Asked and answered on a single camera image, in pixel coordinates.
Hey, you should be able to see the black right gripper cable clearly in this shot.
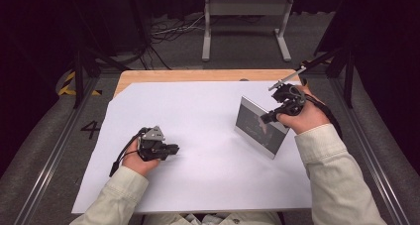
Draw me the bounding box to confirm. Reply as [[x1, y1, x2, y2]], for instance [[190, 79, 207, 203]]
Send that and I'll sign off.
[[298, 92, 344, 140]]

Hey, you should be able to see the person's left hand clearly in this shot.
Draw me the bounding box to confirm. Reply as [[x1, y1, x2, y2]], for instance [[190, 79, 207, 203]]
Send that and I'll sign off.
[[122, 140, 161, 177]]

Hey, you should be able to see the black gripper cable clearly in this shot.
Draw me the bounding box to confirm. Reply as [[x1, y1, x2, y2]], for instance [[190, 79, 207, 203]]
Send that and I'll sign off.
[[108, 127, 147, 178], [298, 92, 344, 140]]

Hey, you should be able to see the aluminium floor rail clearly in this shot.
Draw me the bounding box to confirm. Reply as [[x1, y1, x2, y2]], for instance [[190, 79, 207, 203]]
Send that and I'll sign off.
[[330, 75, 412, 225], [13, 75, 100, 225]]

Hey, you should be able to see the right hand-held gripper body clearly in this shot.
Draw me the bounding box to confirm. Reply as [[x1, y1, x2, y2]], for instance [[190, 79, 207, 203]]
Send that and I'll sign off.
[[267, 64, 308, 117]]

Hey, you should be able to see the silver photo frame black back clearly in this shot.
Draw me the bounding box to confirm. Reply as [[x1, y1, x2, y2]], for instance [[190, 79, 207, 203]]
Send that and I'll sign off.
[[234, 95, 291, 161]]

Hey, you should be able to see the black metal stand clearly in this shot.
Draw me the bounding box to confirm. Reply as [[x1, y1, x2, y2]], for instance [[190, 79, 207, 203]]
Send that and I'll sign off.
[[296, 46, 356, 109], [70, 0, 133, 109]]

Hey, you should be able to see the person's pale jacket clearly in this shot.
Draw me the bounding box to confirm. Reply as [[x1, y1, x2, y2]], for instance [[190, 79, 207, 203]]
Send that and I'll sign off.
[[142, 211, 281, 225]]

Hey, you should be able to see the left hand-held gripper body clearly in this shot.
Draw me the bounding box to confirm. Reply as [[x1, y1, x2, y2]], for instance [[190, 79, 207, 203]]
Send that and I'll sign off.
[[137, 125, 170, 163]]

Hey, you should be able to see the white metal stand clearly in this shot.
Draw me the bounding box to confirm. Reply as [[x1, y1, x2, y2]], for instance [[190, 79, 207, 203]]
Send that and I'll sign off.
[[201, 0, 296, 62]]

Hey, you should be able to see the bundle of floor cables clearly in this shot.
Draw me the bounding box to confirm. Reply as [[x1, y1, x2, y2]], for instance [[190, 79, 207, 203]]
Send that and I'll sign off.
[[150, 15, 206, 43]]

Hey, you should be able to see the person's right hand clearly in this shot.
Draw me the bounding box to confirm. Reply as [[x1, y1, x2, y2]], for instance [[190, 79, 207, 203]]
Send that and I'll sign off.
[[276, 84, 332, 136]]

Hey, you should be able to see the white paper sheet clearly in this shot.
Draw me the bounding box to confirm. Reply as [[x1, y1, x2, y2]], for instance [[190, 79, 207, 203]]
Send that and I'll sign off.
[[71, 80, 313, 215]]

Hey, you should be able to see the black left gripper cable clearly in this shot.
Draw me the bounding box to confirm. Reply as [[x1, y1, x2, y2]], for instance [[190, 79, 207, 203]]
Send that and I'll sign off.
[[108, 127, 147, 178]]

